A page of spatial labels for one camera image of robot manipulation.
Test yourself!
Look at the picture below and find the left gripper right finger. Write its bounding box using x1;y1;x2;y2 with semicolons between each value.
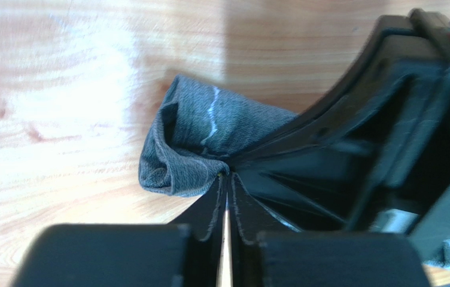
228;173;301;286

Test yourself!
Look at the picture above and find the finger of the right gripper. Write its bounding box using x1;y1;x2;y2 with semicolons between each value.
229;16;445;231

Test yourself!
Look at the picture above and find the grey stitched cloth napkin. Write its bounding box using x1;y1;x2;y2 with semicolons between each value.
138;75;450;277

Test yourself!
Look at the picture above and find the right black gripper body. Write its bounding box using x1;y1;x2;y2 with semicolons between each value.
376;8;450;260

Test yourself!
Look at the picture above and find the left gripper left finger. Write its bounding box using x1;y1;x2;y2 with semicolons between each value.
171;174;227;286

